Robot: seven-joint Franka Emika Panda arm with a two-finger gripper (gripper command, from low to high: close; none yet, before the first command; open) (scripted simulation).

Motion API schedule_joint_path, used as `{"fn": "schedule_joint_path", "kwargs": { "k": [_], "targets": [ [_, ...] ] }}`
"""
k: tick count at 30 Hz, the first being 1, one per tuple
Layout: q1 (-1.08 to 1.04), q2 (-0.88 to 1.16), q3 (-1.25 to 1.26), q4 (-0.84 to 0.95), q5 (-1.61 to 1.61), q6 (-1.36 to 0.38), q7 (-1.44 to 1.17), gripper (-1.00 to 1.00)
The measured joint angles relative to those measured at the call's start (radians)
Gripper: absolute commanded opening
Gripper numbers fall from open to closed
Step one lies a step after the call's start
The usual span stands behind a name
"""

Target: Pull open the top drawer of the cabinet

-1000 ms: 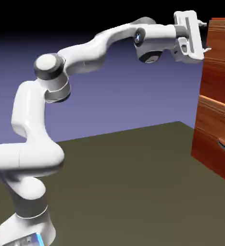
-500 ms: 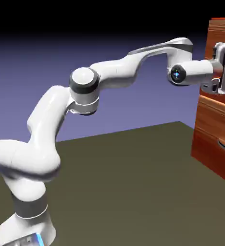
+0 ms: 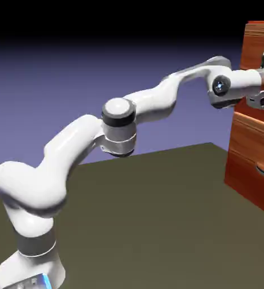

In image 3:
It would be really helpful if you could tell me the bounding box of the wooden drawer front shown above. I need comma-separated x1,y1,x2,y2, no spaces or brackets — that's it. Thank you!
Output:
234,22,264,126
224,111,264,220

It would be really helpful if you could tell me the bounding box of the reddish wooden cabinet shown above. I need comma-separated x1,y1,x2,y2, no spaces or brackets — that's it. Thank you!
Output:
223,20,264,220

